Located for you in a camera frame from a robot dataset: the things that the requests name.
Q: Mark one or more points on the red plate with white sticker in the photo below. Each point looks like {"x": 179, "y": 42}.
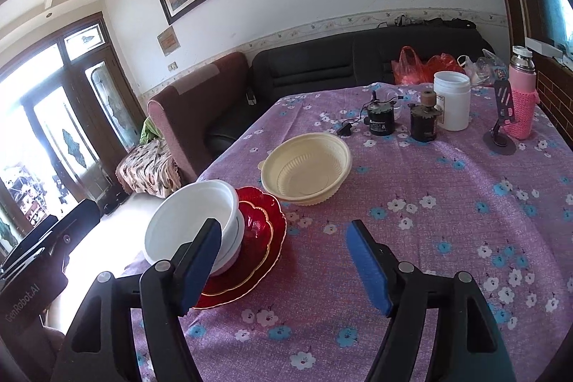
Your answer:
{"x": 258, "y": 239}

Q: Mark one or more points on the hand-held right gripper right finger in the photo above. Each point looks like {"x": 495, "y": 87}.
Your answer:
{"x": 369, "y": 270}

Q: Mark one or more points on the orange plastic bag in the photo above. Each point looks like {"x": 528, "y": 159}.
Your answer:
{"x": 443, "y": 62}

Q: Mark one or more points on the black phone stand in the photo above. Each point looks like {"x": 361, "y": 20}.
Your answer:
{"x": 503, "y": 100}

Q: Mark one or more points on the small black motor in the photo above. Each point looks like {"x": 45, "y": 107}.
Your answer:
{"x": 380, "y": 124}

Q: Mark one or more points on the red plastic bag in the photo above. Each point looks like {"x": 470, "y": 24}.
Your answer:
{"x": 407, "y": 68}

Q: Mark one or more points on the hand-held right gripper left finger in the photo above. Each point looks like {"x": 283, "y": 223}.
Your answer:
{"x": 201, "y": 265}

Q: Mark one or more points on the red plate with gold lettering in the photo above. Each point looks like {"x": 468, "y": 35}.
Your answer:
{"x": 278, "y": 225}

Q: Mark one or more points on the small wall plaque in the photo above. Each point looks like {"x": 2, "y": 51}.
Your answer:
{"x": 168, "y": 39}

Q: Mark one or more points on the cream ribbed plastic bowl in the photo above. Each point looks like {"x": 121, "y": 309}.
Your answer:
{"x": 309, "y": 194}

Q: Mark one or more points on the glass panel door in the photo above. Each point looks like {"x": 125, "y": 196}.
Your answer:
{"x": 67, "y": 118}

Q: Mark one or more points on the pink thermos bottle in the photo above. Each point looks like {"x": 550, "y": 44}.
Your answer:
{"x": 521, "y": 104}

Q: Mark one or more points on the brown jar with cork lid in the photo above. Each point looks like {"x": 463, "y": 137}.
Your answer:
{"x": 423, "y": 127}

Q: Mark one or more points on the brown armchair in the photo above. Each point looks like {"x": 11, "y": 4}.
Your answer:
{"x": 192, "y": 122}

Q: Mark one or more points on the clear plastic bag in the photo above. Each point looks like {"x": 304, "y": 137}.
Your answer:
{"x": 483, "y": 68}

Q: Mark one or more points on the green cloth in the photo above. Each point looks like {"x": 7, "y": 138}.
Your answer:
{"x": 148, "y": 131}

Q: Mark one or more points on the brown patterned blanket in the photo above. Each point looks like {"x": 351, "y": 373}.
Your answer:
{"x": 143, "y": 167}

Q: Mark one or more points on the black power adapter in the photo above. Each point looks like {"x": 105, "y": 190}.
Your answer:
{"x": 344, "y": 129}

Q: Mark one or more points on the white plastic jar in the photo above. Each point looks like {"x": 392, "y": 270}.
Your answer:
{"x": 454, "y": 104}

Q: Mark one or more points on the black sofa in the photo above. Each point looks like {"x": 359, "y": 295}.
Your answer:
{"x": 313, "y": 68}

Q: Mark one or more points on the brick pattern cabinet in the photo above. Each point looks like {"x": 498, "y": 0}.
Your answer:
{"x": 555, "y": 95}

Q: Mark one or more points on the white bowl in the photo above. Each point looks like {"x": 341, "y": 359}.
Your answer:
{"x": 241, "y": 230}
{"x": 188, "y": 207}
{"x": 228, "y": 261}

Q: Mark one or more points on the dark cloth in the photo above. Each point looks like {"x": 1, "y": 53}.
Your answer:
{"x": 438, "y": 22}

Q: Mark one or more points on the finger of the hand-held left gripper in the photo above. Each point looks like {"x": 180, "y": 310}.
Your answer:
{"x": 31, "y": 243}
{"x": 80, "y": 221}

